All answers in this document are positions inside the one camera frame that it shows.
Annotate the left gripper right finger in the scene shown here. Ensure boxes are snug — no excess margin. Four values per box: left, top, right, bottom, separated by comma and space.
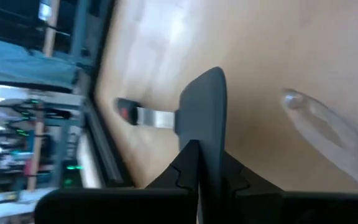
221, 151, 358, 224

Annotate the black aluminium table frame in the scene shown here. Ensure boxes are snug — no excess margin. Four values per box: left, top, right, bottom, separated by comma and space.
73, 0, 133, 189

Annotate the all-black slotted nylon spatula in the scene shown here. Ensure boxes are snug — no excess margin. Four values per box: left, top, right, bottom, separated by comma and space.
174, 66, 229, 224

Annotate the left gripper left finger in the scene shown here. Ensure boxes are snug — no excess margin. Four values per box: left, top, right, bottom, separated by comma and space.
35, 139, 200, 224

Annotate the small black and red tool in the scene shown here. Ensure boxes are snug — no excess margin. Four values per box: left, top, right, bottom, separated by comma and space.
115, 97, 177, 129

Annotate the orange spatula with clear handle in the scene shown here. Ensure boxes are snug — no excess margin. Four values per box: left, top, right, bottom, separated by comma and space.
281, 88, 358, 194

